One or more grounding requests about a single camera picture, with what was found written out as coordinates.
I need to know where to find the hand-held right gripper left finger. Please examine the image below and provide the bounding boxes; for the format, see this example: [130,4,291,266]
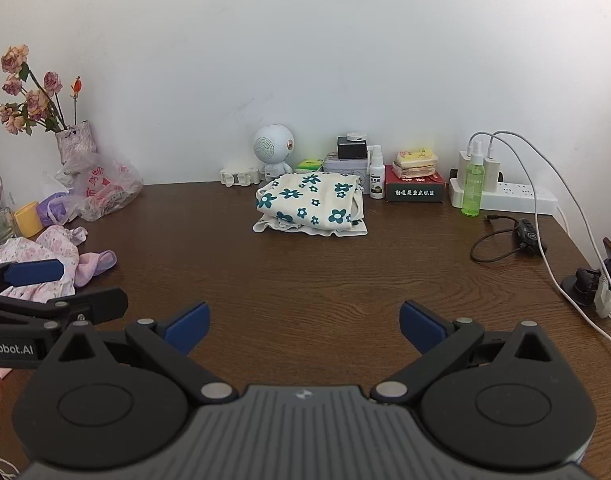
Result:
[59,301,238,406]

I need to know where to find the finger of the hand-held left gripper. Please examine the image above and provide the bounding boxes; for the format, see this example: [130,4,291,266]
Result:
[0,287,128,332]
[0,259,66,293]

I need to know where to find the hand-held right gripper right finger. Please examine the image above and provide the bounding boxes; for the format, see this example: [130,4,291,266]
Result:
[370,301,553,406]

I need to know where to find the cream dress with teal flowers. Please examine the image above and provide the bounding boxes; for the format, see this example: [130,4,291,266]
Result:
[252,171,369,237]

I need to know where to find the pink floral ruffled garment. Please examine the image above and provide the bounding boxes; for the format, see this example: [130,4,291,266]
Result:
[0,225,88,303]

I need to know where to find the lilac pink garment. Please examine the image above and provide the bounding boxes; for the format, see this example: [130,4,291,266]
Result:
[74,250,117,288]

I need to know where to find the yellow box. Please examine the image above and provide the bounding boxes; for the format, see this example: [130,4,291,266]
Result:
[12,201,45,238]

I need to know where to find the glass cup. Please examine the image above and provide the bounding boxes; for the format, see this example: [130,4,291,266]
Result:
[0,170,18,248]

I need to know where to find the purple packet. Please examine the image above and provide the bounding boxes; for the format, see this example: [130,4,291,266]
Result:
[36,195,78,227]

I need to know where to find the clear plastic bag red print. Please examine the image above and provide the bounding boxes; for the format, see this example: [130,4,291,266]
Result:
[54,152,145,222]

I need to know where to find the dark red label box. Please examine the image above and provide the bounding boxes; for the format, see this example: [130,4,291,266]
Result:
[384,165,446,204]

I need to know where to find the wrapped flower vase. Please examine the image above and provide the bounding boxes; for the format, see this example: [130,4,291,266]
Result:
[54,121,98,166]

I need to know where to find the green spray bottle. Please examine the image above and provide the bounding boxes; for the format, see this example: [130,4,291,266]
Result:
[460,140,486,217]

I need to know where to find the white spray bottle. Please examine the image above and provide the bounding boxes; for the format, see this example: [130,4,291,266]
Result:
[369,145,386,201]

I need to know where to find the white clip holder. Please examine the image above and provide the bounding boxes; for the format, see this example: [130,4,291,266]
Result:
[219,166,262,188]

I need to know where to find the white power strip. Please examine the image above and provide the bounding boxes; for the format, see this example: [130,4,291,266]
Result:
[448,177,557,217]

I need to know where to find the yellow snack packets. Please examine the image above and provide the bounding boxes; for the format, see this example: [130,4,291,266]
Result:
[391,147,439,180]

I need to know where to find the beige charger adapter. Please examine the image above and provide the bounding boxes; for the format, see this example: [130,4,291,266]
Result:
[485,157,505,194]

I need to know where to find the dried rose bouquet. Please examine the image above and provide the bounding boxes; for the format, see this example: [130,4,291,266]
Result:
[0,45,83,136]

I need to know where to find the grey printed tin box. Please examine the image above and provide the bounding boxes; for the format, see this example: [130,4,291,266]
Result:
[323,151,371,176]

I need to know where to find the black small box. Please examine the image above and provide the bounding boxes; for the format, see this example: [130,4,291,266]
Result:
[337,132,367,161]

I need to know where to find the white robot figure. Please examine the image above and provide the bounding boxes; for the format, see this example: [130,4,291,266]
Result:
[254,124,296,182]

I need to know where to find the black cable with controller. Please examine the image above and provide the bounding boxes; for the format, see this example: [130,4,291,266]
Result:
[470,215,549,264]

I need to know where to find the white charging cable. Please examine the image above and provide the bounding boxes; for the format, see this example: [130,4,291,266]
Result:
[490,130,611,311]
[468,131,611,356]

